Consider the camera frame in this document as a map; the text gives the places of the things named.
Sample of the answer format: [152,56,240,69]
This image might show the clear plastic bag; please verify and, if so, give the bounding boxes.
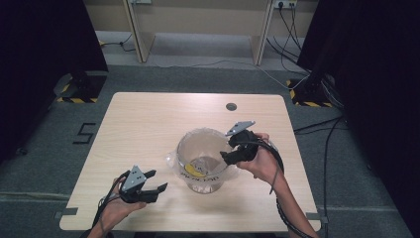
[166,127,241,186]

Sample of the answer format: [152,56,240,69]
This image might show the grey tape strip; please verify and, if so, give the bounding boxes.
[305,212,330,226]
[53,207,79,220]

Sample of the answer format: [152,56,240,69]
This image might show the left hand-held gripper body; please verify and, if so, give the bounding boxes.
[120,165,159,204]

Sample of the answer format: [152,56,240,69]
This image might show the white power outlet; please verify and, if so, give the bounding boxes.
[272,0,298,10]

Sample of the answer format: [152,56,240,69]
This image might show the stand base with hazard tape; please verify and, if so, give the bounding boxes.
[53,71,108,104]
[286,77,335,108]

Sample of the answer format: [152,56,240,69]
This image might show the clear plastic measuring cup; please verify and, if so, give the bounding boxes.
[174,128,237,195]

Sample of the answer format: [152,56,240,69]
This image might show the person's left hand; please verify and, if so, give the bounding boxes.
[98,197,148,230]

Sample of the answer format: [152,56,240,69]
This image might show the long black floor cable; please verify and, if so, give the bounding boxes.
[292,115,345,229]

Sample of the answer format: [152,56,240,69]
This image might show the beige desk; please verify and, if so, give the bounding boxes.
[82,0,320,65]

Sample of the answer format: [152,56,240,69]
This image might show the left hand-held gripper cable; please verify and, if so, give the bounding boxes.
[91,170,132,232]

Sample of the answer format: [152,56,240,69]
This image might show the right hand-held gripper cable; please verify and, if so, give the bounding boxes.
[244,140,315,238]

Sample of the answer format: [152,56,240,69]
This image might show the hand-held gripper cable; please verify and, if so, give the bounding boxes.
[244,140,315,238]
[91,170,132,232]

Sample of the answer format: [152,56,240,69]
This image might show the black curtain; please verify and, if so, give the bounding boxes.
[0,0,109,163]
[296,0,420,238]

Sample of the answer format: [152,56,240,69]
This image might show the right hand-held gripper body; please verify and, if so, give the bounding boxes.
[225,120,262,163]

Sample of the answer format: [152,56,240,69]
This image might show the short black floor cable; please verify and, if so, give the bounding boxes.
[98,33,137,54]

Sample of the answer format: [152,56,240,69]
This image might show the person's right hand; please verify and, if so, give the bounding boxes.
[236,132,285,184]

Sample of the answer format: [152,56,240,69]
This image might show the black cables from outlet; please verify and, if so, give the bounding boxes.
[265,6,311,73]

